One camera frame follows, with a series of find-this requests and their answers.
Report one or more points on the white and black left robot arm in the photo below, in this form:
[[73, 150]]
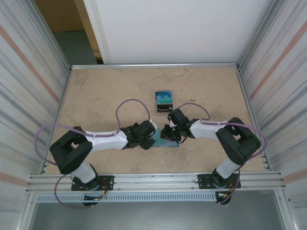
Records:
[[108, 142]]

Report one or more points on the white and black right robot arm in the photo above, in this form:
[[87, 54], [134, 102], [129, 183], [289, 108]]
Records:
[[206, 130]]

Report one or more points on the teal VIP card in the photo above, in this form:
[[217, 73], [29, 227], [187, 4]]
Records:
[[165, 100]]

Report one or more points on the blue UP card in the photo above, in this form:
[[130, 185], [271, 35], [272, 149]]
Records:
[[165, 95]]

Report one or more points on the black device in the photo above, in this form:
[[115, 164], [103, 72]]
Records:
[[172, 123]]

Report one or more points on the small box with blue picture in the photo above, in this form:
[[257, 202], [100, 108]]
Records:
[[164, 112]]

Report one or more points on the small circuit board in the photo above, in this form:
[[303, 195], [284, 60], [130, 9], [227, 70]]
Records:
[[94, 197], [223, 195]]

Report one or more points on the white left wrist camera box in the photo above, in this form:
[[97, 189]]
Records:
[[154, 125]]

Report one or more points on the aluminium mounting rail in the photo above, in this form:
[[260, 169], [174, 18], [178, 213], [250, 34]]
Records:
[[156, 183]]

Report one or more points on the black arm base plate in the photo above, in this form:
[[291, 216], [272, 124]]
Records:
[[109, 178], [204, 182]]

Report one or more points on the aluminium table end rail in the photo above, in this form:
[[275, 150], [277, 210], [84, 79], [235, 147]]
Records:
[[156, 66]]

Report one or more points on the aluminium table side rail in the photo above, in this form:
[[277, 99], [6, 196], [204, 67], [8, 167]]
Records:
[[64, 94], [245, 95]]

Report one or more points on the white door frame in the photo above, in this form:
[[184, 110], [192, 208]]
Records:
[[98, 28]]

